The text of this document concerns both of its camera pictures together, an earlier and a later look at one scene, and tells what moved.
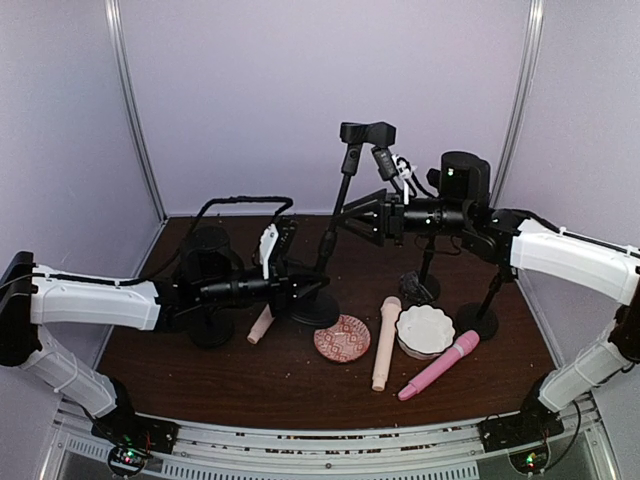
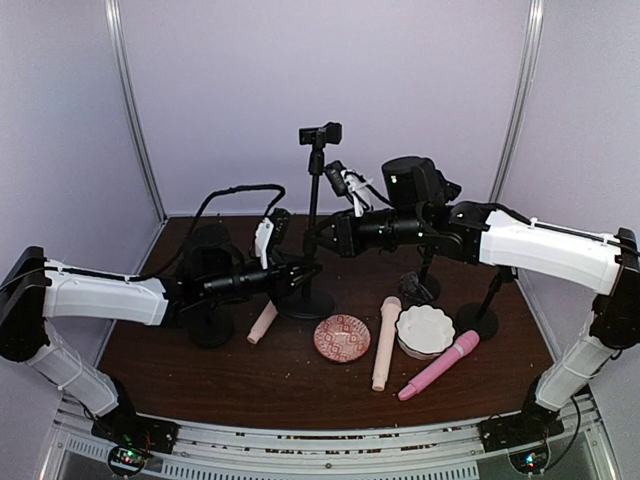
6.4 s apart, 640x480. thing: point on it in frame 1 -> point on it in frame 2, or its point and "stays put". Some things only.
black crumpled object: x=412 y=289 stays put
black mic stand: x=321 y=303 -> x=308 y=305
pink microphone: x=462 y=348 stays put
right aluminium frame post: x=535 y=26 stays put
